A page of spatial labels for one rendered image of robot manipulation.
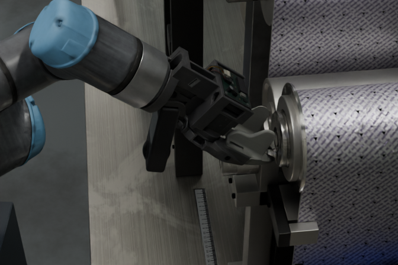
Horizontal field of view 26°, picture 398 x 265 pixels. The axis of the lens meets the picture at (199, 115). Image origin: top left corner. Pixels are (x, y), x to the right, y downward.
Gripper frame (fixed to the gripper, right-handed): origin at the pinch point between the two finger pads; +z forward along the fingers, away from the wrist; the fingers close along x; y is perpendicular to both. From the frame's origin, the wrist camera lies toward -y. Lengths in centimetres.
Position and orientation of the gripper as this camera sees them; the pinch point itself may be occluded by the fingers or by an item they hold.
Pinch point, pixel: (260, 154)
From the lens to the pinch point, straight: 115.5
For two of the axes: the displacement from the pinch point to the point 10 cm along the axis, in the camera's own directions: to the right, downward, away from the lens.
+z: 7.6, 4.0, 5.1
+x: -1.2, -6.8, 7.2
